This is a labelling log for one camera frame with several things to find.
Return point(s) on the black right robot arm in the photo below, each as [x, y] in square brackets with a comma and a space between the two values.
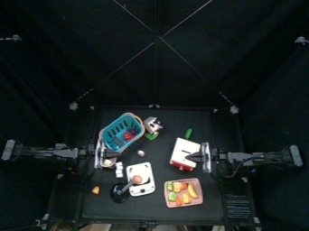
[261, 156]

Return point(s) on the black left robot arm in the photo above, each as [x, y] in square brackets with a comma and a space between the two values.
[45, 152]

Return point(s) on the grey toy egg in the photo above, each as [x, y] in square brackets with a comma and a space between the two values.
[141, 153]

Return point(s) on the orange egg-shaped toy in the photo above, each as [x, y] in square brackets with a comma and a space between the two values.
[138, 179]

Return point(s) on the cream round toy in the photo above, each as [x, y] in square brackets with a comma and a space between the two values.
[107, 162]

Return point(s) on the white and red toy box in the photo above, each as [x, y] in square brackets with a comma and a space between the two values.
[182, 152]

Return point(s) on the white toy cubes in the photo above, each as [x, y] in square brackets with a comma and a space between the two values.
[119, 170]

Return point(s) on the red toy fruit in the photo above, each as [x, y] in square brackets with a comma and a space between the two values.
[129, 135]

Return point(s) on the teal basket with orange rim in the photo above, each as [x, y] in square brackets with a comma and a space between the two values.
[121, 132]

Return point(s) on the green toy pepper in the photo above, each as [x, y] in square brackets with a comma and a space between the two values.
[188, 133]

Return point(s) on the orange toy carrot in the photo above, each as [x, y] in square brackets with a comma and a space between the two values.
[184, 186]

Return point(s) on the yellow toy corn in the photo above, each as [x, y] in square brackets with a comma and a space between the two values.
[177, 186]

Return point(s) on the yellow toy banana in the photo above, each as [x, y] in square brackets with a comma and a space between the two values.
[193, 190]

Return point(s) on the white toy kitchen scale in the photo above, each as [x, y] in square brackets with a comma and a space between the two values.
[141, 180]

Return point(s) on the green heart-shaped toy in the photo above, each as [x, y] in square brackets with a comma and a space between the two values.
[152, 136]

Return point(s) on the light green toy vegetable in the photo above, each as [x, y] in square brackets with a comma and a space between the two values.
[170, 185]

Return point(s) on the orange toy wedge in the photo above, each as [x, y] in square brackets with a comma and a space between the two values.
[95, 190]

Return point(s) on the black toy frying pan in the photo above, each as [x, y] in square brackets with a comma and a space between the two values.
[119, 194]

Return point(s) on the orange-yellow toy food piece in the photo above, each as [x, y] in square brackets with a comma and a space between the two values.
[186, 198]

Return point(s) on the green toy leaf vegetable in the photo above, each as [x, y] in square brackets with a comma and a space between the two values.
[173, 196]

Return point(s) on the red-orange toy food piece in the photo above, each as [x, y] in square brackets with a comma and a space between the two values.
[178, 201]

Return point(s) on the pink tray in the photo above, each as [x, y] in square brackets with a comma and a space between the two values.
[184, 205]

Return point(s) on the grey frame clamp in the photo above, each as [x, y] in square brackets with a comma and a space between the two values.
[301, 40]
[235, 109]
[15, 38]
[73, 106]

